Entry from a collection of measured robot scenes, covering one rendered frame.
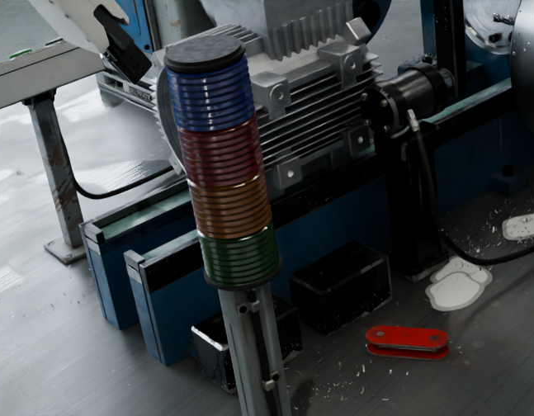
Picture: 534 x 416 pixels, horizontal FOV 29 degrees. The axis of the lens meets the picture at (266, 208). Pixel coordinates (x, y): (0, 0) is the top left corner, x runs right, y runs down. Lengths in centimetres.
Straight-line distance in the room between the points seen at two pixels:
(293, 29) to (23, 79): 35
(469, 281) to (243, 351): 41
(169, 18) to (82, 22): 60
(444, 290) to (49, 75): 54
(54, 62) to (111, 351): 36
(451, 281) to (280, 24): 35
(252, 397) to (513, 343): 33
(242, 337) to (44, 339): 43
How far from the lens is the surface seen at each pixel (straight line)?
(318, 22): 115
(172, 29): 165
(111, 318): 122
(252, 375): 87
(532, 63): 111
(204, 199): 78
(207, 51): 75
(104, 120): 180
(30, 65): 129
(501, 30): 143
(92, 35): 106
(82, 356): 119
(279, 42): 111
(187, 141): 76
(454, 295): 118
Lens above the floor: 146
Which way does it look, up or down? 28 degrees down
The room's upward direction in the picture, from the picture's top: 9 degrees counter-clockwise
